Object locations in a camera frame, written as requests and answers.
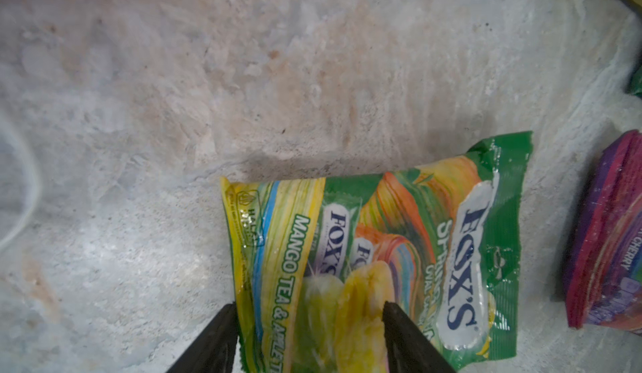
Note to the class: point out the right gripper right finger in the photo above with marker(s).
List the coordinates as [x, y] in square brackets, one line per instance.
[408, 350]

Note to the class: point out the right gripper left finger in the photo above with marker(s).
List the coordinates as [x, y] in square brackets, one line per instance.
[213, 351]

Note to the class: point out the green mango tea candy packet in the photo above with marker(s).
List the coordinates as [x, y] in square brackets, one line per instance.
[315, 261]

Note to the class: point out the purple snack packet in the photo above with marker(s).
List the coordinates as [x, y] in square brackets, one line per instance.
[602, 275]

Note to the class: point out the red paper gift bag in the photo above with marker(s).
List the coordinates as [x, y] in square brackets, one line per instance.
[21, 183]

